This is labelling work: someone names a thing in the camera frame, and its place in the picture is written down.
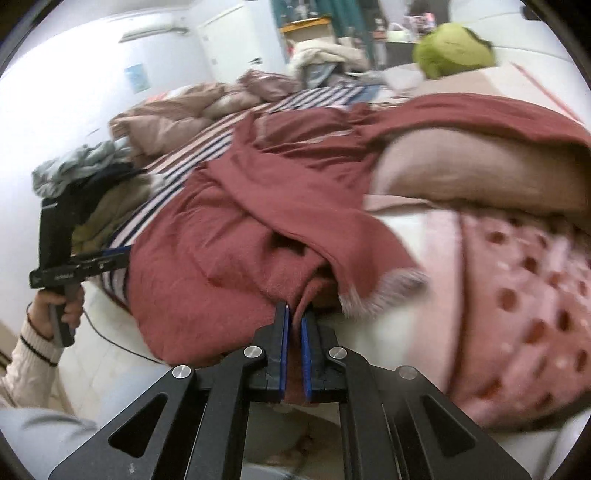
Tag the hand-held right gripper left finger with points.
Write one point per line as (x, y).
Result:
(282, 350)

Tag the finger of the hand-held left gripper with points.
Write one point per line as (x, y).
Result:
(106, 261)

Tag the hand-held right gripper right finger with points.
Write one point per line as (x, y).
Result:
(308, 360)

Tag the red knit garment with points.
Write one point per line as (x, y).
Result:
(221, 240)

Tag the person's left forearm cream sleeve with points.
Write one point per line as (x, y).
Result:
(27, 369)

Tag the grey and dark clothes pile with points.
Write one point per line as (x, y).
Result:
(74, 166)

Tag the cream clothes pile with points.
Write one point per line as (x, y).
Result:
(323, 57)

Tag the person's left hand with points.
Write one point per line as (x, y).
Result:
(69, 309)

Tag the olive cloth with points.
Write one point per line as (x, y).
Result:
(111, 217)

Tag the dark navy cloth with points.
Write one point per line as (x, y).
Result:
(115, 177)

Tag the striped bed sheet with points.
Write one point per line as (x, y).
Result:
(194, 152)

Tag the beige comforter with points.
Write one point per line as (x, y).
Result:
(175, 115)

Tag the person's leg grey trousers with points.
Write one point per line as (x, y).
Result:
(37, 443)

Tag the pink dotted blanket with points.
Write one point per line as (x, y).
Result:
(521, 314)

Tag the white air conditioner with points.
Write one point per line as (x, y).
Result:
(154, 32)

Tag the tan pillow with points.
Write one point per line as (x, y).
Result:
(480, 175)

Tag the white door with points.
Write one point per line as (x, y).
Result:
(235, 41)

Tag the yellow shelf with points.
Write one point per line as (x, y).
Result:
(307, 24)

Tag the green plush toy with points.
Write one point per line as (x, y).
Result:
(450, 48)

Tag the blue wall poster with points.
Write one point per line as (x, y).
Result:
(136, 77)

